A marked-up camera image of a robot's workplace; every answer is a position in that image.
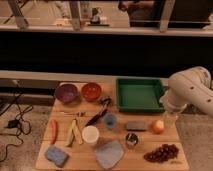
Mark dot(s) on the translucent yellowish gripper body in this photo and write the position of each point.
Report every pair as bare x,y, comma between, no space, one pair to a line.
170,118

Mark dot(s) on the orange apple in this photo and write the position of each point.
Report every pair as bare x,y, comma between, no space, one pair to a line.
158,126

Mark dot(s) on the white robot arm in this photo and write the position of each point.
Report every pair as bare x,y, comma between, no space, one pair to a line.
190,86

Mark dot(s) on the small metal cup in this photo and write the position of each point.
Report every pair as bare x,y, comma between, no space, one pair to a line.
131,140

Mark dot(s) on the blue plastic cup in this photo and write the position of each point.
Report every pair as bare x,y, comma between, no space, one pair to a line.
110,121

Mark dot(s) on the white plastic cup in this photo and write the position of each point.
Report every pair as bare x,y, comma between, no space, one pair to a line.
90,135

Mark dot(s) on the grey sponge block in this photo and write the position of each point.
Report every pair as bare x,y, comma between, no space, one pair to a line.
136,126

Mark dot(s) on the wooden board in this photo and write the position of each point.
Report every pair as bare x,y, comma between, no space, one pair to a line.
82,157

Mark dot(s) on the bunch of dark grapes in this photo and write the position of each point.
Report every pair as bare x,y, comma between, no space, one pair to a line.
162,153

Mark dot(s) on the green plastic tray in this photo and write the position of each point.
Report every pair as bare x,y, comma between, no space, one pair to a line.
139,95

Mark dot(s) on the light blue cloth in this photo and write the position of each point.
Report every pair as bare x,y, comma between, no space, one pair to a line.
109,154

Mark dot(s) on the red bowl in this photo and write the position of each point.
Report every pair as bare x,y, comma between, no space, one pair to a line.
91,91

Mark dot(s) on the metal fork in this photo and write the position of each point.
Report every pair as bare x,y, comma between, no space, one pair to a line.
78,114

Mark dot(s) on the purple bowl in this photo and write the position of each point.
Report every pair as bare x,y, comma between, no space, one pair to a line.
66,93

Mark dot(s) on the blue sponge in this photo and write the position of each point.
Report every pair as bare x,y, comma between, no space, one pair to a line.
56,155

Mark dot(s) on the black handled kitchen tool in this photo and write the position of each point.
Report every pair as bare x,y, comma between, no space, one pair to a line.
104,101

